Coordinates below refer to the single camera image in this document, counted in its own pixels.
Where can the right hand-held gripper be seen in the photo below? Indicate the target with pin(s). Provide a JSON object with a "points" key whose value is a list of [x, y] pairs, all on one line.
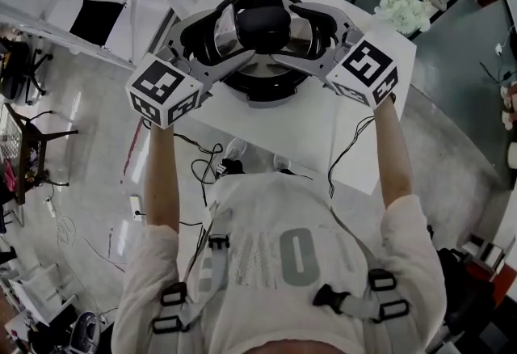
{"points": [[363, 65]]}

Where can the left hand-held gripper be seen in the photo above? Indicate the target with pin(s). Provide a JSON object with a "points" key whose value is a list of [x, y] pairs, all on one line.
{"points": [[159, 81]]}

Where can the black steel pressure cooker lid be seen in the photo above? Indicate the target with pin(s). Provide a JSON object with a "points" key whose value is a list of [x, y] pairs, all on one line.
{"points": [[262, 25]]}

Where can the person's left forearm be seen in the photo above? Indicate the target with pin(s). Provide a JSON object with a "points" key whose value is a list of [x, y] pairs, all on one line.
{"points": [[161, 182]]}

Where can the person's right forearm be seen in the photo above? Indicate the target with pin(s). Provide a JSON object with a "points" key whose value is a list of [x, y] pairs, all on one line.
{"points": [[393, 158]]}

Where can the white table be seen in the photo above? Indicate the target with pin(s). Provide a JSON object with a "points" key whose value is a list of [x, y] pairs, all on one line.
{"points": [[303, 130]]}

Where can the white flower bouquet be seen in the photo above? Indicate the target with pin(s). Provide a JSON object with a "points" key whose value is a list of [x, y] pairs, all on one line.
{"points": [[404, 7]]}

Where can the person's left white shoe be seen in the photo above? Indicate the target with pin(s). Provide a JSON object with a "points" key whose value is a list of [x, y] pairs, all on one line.
{"points": [[236, 148]]}

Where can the person's white shoe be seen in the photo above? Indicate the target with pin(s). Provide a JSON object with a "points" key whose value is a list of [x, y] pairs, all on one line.
{"points": [[236, 148], [281, 162]]}

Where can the black square panel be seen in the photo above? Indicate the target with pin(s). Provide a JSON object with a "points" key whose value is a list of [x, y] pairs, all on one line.
{"points": [[95, 23]]}

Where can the person's black trousers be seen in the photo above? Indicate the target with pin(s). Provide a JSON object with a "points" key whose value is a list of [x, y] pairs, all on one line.
{"points": [[230, 167]]}

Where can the person's right white shoe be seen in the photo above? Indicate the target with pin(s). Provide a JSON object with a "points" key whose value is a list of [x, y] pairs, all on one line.
{"points": [[281, 162]]}

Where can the white power strip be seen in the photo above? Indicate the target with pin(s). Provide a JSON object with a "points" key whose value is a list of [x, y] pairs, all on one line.
{"points": [[49, 207], [136, 207]]}

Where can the white power adapter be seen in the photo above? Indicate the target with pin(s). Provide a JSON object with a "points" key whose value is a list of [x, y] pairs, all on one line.
{"points": [[498, 49]]}

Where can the brown wooden side table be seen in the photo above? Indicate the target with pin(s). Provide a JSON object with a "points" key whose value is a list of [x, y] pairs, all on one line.
{"points": [[30, 142]]}

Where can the white slipper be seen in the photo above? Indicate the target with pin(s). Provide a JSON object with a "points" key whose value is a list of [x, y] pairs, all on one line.
{"points": [[505, 118]]}

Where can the person's white t-shirt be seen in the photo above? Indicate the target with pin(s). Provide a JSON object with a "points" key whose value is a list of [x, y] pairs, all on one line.
{"points": [[282, 316]]}

